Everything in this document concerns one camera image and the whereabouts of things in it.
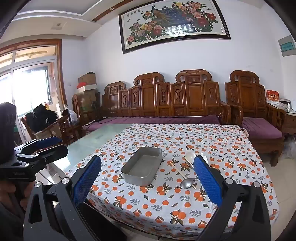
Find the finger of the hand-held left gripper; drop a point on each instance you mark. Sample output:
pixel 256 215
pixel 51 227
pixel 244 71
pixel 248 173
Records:
pixel 53 153
pixel 49 141

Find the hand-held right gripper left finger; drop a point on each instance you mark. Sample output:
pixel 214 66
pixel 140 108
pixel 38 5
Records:
pixel 87 178

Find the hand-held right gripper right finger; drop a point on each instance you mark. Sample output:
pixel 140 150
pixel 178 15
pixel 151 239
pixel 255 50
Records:
pixel 207 180

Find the rectangular metal tray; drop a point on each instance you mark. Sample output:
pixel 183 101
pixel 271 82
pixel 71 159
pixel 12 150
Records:
pixel 141 166

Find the person's left hand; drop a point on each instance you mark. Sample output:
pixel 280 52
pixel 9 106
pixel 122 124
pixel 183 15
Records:
pixel 12 193

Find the metal spoon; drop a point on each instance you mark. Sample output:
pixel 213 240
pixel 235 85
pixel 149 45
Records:
pixel 186 183

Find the pile of black clothes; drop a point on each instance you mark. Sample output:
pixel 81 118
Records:
pixel 41 117

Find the white plastic bag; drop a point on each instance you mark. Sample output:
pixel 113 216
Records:
pixel 71 114

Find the small carved wooden chair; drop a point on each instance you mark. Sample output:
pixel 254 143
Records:
pixel 81 115

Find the wood framed glass door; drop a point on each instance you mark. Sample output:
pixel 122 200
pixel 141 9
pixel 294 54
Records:
pixel 30 88

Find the orange fruit print tablecloth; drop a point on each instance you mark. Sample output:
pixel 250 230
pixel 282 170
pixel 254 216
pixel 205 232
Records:
pixel 161 204

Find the large printed cardboard box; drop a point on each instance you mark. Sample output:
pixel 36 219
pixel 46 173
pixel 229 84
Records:
pixel 85 99

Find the white and red box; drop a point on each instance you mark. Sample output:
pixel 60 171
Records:
pixel 86 88

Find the brown cardboard box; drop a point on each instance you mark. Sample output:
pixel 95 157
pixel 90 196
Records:
pixel 87 78

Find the square purple seat cushion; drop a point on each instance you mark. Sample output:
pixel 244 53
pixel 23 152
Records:
pixel 261 127

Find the long purple seat cushion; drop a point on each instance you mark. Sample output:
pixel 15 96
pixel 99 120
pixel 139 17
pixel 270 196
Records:
pixel 150 120

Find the clear plastic bag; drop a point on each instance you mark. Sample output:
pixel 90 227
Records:
pixel 290 147

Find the carved wooden armchair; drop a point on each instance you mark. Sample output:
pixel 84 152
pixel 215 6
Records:
pixel 245 97

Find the carved wooden sofa bench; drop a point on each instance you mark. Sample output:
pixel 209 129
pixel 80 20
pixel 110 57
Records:
pixel 161 97

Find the wooden side table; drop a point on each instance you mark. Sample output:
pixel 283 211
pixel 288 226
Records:
pixel 291 120

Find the red desk calendar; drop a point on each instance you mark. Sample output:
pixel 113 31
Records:
pixel 272 96

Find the framed peacock flower painting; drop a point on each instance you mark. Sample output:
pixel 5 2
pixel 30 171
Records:
pixel 171 23

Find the grey wall panel box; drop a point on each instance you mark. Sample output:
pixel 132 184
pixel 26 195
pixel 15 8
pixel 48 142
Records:
pixel 286 46

